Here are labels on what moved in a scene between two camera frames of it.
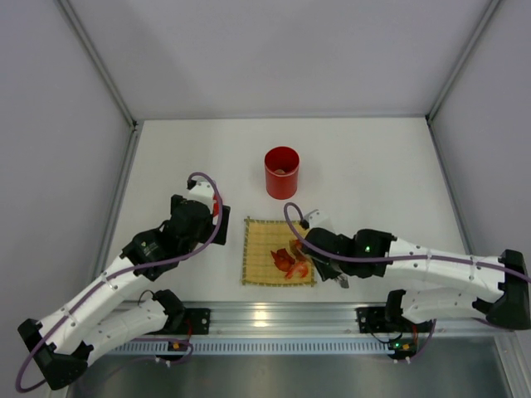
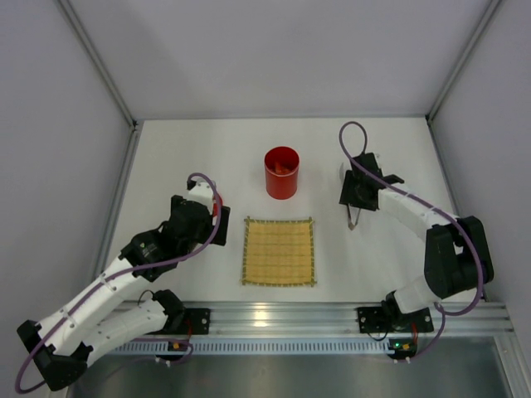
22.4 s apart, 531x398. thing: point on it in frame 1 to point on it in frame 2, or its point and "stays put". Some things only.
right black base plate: [376, 320] stays put
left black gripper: [221, 225] stays put
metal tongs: [339, 275] to [351, 225]
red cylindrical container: [281, 166] stays put
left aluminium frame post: [132, 141] stays put
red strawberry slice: [283, 259] to [280, 171]
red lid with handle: [216, 207] stays put
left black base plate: [200, 321] stays put
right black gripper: [326, 269] to [357, 201]
